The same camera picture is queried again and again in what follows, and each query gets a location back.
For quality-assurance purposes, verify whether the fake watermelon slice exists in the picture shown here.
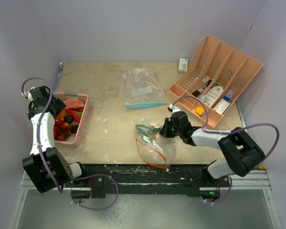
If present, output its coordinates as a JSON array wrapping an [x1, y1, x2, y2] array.
[[63, 98, 85, 109]]

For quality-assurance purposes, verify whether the dark purple fake plum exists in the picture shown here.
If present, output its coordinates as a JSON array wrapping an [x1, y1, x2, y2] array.
[[63, 115, 73, 124]]

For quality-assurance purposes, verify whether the pink plastic basket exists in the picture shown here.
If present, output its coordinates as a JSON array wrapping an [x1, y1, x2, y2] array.
[[53, 92, 90, 146]]

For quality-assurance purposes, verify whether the zip bag with orange watermelon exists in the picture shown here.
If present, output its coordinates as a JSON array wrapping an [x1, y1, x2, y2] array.
[[135, 118, 174, 172]]

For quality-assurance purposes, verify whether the green fake cucumber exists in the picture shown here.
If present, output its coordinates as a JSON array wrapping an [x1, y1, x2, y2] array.
[[135, 125, 160, 134]]

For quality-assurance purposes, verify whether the zip bag with fake fruit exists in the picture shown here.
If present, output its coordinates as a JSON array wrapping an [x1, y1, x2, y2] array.
[[122, 68, 168, 109]]

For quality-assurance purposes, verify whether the orange fake orange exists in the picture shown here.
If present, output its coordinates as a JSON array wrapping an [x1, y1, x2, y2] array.
[[55, 109, 65, 120]]

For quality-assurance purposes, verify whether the red fake chili pepper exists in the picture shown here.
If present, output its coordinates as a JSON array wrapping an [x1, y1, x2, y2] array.
[[72, 107, 84, 112]]

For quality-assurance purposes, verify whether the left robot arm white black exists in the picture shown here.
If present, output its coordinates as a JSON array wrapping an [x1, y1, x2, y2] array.
[[22, 86, 89, 193]]

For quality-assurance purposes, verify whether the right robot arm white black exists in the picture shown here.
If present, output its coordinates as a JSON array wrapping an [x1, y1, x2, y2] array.
[[160, 111, 265, 187]]

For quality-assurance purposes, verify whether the yellow tape measure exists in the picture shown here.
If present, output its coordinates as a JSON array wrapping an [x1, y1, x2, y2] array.
[[195, 106, 205, 117]]

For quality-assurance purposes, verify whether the white medicine box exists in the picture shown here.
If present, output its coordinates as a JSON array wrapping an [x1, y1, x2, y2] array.
[[214, 98, 230, 115]]

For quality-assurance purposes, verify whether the small white green box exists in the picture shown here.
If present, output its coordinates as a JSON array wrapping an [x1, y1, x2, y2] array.
[[178, 58, 188, 73]]

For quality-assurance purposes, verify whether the orange desk organizer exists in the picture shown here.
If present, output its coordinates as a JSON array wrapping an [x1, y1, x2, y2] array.
[[166, 35, 263, 128]]

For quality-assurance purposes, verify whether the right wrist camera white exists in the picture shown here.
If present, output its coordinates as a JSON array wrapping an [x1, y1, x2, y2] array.
[[168, 104, 181, 115]]

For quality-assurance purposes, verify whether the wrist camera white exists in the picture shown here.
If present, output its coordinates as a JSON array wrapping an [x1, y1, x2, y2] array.
[[21, 91, 33, 102], [168, 104, 181, 115]]

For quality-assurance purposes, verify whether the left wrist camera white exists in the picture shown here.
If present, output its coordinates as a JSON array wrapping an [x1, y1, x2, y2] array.
[[21, 91, 33, 102]]

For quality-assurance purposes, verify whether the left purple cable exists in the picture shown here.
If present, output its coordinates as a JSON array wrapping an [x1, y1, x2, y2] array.
[[20, 77, 120, 212]]

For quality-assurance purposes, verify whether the purple cable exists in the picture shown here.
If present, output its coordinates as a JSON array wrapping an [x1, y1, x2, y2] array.
[[20, 77, 120, 212], [173, 95, 281, 163]]

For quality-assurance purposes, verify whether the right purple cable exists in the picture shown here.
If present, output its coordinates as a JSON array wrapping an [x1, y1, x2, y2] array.
[[173, 95, 281, 163]]

